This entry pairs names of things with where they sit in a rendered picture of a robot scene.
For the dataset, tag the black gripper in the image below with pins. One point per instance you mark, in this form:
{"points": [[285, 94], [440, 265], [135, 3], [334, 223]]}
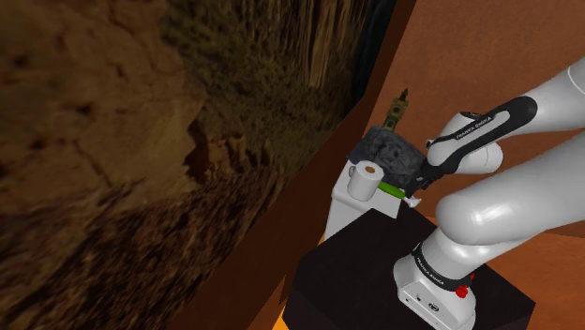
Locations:
{"points": [[429, 173]]}

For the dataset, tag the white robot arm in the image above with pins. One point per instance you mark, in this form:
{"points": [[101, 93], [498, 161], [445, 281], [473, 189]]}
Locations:
{"points": [[498, 205]]}

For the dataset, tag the dark grey rock-like block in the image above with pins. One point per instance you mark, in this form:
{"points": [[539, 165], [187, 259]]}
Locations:
{"points": [[388, 151]]}

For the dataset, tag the black robot stand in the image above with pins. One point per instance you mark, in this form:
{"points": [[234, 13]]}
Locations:
{"points": [[347, 269]]}

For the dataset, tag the white toilet paper roll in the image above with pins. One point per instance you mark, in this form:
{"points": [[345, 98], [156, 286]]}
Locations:
{"points": [[363, 185]]}

